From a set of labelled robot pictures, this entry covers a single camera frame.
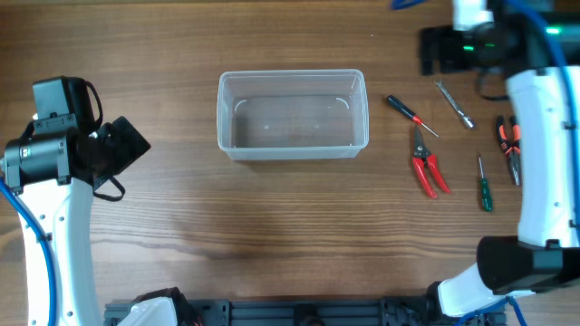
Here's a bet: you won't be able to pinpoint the red handled cutting pliers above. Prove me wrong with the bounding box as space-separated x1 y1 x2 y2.
411 127 451 198

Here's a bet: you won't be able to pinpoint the silver steel wrench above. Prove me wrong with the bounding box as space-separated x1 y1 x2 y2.
434 81 476 129

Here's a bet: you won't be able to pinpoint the orange black long-nose pliers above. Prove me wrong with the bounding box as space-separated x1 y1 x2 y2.
496 116 522 186

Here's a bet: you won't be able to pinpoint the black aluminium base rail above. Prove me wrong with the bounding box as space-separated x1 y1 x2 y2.
103 296 508 326

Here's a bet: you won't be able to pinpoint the green handled screwdriver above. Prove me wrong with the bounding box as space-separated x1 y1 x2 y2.
478 154 493 212

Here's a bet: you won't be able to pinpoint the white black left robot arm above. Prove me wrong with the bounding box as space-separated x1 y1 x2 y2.
1 76 150 325

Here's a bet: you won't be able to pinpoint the black red handled screwdriver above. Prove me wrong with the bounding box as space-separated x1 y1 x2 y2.
386 95 439 138

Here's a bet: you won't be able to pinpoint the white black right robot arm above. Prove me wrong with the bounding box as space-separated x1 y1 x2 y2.
421 1 579 321

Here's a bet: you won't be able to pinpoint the clear plastic storage container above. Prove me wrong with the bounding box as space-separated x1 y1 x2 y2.
217 69 370 161

